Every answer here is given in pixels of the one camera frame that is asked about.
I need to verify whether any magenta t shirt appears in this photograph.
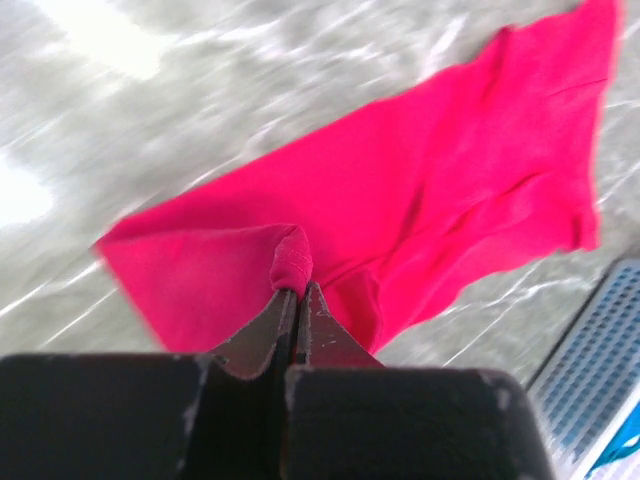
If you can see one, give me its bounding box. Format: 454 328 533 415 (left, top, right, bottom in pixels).
96 1 621 352

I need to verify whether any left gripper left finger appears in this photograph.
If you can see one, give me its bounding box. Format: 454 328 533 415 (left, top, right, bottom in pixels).
1 291 296 479

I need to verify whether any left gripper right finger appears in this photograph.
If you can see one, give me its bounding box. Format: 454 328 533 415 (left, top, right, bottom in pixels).
285 284 554 479

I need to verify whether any white plastic basket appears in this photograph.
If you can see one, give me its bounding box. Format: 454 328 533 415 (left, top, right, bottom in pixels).
528 258 639 479

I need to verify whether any teal blue t shirt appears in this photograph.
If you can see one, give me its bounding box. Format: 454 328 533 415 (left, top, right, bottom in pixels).
587 416 639 477

